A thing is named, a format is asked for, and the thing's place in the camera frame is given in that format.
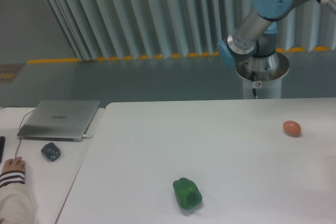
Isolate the silver closed laptop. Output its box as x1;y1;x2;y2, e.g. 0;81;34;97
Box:
17;100;100;142

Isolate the black mouse cable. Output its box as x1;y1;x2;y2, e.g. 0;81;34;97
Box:
0;105;37;157

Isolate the brown egg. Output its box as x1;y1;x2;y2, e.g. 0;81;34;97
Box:
282;121;301;136

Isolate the person's hand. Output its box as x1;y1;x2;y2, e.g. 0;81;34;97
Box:
1;157;26;174

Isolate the white striped sleeve forearm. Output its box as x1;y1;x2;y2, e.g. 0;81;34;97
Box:
1;170;35;223

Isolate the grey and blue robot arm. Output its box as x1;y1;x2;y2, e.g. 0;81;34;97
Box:
217;0;335;66

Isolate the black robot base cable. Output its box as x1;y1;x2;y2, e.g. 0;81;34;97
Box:
250;70;259;100

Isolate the black phone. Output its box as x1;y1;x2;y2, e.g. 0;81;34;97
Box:
0;136;6;163

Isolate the dark grey small tray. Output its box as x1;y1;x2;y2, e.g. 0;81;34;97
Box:
41;142;61;162

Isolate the white usb plug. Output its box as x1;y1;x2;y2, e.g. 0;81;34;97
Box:
83;135;93;139

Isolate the green bell pepper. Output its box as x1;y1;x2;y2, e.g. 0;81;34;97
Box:
173;177;203;210

